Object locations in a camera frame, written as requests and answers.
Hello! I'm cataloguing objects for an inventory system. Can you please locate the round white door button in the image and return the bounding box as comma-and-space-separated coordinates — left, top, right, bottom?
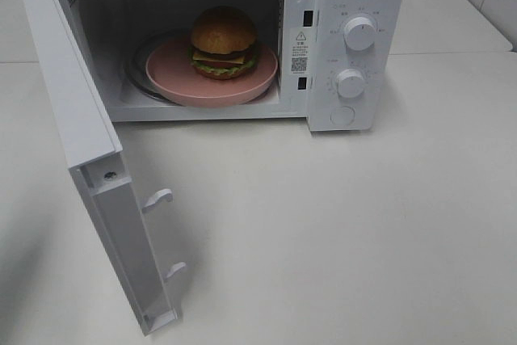
330, 107, 355, 126

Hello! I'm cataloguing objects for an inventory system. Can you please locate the white microwave knob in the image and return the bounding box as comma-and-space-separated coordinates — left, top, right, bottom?
343, 15, 377, 51
336, 69, 366, 99

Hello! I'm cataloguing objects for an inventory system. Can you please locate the toy burger with lettuce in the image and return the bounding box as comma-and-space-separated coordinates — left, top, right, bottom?
189, 6, 259, 80

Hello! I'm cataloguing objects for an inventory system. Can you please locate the pink round plate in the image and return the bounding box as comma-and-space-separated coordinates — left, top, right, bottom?
145, 35, 278, 108

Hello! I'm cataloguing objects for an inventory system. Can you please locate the white microwave door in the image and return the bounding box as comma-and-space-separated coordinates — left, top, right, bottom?
23, 0, 186, 334

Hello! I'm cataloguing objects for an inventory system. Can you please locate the white microwave oven body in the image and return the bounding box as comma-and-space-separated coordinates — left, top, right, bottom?
69, 0, 401, 131

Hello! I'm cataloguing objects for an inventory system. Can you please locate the white warning label sticker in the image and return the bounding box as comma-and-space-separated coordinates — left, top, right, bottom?
289, 27, 310, 74

